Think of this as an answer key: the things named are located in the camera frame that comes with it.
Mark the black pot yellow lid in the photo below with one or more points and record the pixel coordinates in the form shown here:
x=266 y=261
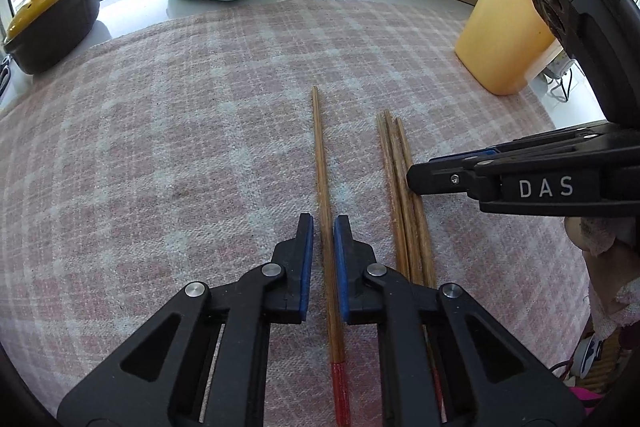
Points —
x=43 y=32

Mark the black scissors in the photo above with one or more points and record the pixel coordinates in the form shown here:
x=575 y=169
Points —
x=5 y=73

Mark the wooden chopstick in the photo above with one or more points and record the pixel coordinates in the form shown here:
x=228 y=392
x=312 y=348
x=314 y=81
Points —
x=337 y=354
x=422 y=252
x=398 y=228
x=400 y=172

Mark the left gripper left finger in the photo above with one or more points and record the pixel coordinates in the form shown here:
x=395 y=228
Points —
x=201 y=360

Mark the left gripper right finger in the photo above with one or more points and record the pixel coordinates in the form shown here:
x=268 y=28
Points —
x=444 y=360

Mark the right hand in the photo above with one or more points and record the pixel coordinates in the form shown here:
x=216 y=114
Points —
x=610 y=248

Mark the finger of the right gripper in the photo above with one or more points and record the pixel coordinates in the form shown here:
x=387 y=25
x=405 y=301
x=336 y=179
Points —
x=564 y=184
x=543 y=139

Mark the yellow plastic utensil container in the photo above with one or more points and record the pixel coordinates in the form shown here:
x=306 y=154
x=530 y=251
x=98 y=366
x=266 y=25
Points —
x=505 y=44

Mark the pink plaid tablecloth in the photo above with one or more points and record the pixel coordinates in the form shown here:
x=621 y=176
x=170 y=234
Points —
x=185 y=152

